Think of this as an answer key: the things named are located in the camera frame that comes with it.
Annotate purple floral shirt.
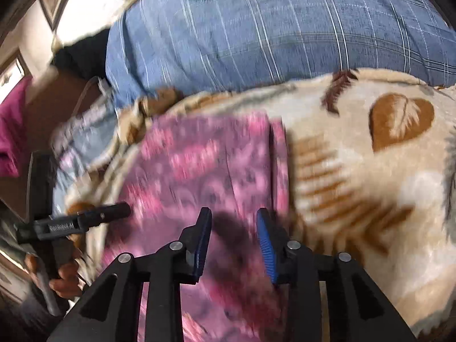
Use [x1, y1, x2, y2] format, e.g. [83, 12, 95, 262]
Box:
[101, 113, 289, 341]

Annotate grey star bedsheet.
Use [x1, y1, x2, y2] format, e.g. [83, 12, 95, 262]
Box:
[51, 98, 117, 215]

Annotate blue plaid pillow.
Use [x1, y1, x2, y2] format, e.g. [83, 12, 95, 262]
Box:
[106, 0, 455, 109]

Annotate person's left hand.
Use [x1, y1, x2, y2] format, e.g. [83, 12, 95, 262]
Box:
[25, 248, 82, 300]

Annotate beige leaf print blanket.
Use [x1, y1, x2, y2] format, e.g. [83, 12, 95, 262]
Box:
[64, 69, 455, 341]

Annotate white charger with cable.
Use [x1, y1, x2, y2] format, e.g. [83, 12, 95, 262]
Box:
[70, 76, 113, 118]

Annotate black cloth at headboard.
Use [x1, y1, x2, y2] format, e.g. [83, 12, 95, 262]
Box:
[51, 28, 110, 80]

